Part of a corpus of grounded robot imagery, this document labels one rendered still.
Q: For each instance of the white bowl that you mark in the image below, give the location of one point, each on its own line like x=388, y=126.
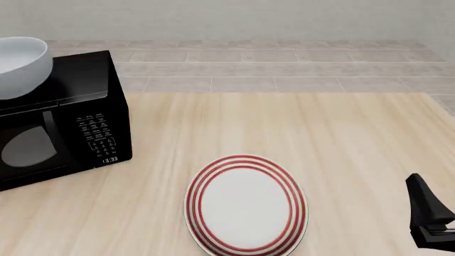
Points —
x=21, y=66

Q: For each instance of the black microwave oven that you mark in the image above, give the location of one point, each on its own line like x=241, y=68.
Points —
x=71, y=128

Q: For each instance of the white plate with red rings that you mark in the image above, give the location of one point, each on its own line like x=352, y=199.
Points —
x=245, y=208

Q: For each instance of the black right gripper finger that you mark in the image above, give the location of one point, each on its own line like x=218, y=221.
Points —
x=424, y=202

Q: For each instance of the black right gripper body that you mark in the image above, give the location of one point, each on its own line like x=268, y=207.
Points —
x=435, y=237

